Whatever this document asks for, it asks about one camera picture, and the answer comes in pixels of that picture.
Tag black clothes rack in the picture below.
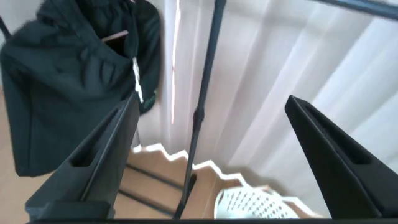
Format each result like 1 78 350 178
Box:
118 0 398 220

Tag black shorts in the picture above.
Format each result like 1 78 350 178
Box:
0 0 163 178

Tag beige curtain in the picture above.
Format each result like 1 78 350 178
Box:
133 0 398 218

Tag white laundry basket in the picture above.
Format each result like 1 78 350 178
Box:
213 185 300 220

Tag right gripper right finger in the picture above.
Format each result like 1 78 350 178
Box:
284 95 398 219

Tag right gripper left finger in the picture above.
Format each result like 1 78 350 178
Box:
24 93 141 219

